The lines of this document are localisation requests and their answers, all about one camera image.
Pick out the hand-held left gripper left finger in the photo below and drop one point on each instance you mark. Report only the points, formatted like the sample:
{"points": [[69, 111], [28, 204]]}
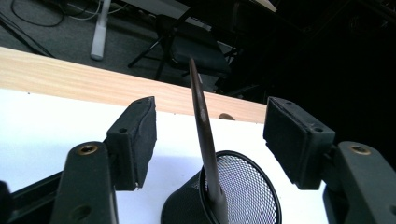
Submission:
{"points": [[87, 180]]}

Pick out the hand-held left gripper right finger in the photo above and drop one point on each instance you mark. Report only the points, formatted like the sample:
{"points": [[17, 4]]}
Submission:
{"points": [[358, 180]]}

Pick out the black mesh pen holder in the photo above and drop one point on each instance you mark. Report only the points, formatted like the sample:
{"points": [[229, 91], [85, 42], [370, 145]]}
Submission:
{"points": [[249, 193]]}

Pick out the dark brown comb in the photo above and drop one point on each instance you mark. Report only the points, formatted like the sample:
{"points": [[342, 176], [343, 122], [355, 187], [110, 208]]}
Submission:
{"points": [[204, 130]]}

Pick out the wooden table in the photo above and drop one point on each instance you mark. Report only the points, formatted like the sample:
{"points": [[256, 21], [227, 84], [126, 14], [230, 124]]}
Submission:
{"points": [[77, 81]]}

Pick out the black folding chair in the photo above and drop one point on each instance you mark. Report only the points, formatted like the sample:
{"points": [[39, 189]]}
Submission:
{"points": [[199, 53]]}

